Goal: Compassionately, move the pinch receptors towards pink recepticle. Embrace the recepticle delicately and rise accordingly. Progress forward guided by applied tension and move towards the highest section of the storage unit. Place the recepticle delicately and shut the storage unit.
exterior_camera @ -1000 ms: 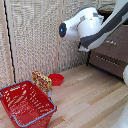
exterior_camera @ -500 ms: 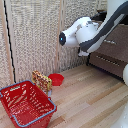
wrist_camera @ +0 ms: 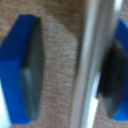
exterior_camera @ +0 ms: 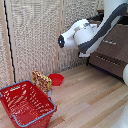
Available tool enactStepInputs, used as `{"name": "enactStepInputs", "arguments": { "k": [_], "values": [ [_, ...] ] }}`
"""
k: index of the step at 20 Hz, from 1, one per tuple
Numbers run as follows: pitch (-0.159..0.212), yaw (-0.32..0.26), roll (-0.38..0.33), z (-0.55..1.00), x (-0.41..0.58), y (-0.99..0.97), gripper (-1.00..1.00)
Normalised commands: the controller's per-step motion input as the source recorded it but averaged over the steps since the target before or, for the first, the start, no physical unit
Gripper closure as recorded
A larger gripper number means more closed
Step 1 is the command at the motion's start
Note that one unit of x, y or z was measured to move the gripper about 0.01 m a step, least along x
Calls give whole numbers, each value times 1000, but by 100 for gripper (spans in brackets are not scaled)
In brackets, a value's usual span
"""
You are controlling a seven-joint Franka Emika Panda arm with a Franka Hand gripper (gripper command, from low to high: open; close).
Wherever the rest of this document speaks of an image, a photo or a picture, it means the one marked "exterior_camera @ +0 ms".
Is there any red plastic bowl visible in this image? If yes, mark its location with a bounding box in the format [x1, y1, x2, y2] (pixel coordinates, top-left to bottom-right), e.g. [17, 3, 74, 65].
[48, 73, 66, 87]

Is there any yellow red food box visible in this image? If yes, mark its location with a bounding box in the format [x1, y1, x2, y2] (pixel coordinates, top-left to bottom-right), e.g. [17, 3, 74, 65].
[31, 70, 54, 96]

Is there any wide woven screen panel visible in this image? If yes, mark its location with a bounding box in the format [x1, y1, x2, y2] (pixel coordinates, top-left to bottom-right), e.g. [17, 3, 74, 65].
[5, 0, 64, 83]

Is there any narrow woven screen panel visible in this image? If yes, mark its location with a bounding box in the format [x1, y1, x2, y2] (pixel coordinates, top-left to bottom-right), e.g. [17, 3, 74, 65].
[60, 0, 105, 73]

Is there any red basket with blue rim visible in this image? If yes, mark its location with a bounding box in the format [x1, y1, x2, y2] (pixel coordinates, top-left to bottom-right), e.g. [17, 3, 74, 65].
[0, 79, 58, 128]

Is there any silver drawer handle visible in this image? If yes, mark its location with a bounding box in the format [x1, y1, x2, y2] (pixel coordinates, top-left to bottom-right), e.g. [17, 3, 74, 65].
[95, 54, 121, 67]
[102, 39, 118, 46]

